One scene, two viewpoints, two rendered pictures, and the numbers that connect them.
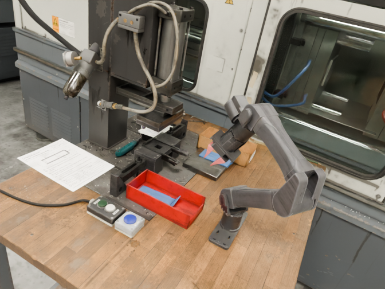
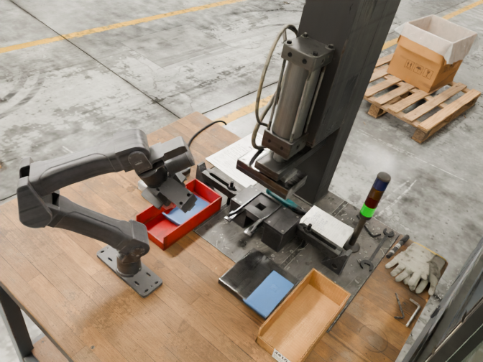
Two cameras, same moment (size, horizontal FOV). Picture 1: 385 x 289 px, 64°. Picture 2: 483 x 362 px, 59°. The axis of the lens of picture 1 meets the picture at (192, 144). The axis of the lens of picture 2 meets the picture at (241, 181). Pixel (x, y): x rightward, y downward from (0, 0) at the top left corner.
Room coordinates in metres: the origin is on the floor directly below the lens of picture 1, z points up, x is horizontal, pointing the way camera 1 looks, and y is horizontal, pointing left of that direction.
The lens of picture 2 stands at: (1.15, -0.82, 1.89)
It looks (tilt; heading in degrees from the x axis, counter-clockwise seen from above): 41 degrees down; 99
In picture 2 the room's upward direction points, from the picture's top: 11 degrees clockwise
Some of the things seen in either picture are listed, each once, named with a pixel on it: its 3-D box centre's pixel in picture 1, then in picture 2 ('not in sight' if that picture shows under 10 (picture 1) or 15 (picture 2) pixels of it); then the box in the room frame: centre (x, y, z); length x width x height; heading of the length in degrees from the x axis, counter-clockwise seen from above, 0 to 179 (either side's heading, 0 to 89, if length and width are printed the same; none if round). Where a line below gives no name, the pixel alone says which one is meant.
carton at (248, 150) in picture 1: (226, 146); (305, 319); (1.28, -0.16, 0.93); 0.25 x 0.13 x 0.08; 68
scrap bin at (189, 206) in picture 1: (165, 197); (180, 212); (0.84, 0.06, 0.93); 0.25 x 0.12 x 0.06; 68
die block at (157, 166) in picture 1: (157, 154); (263, 218); (1.09, 0.13, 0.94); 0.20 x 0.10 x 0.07; 158
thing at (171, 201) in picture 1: (156, 195); (187, 208); (0.85, 0.09, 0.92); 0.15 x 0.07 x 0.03; 72
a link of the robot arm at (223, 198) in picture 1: (234, 202); (131, 243); (0.79, -0.17, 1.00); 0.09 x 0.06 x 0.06; 123
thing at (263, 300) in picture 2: (217, 156); (269, 291); (1.17, -0.12, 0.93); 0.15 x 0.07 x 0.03; 69
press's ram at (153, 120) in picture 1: (148, 85); (292, 133); (1.10, 0.20, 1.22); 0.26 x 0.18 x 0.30; 68
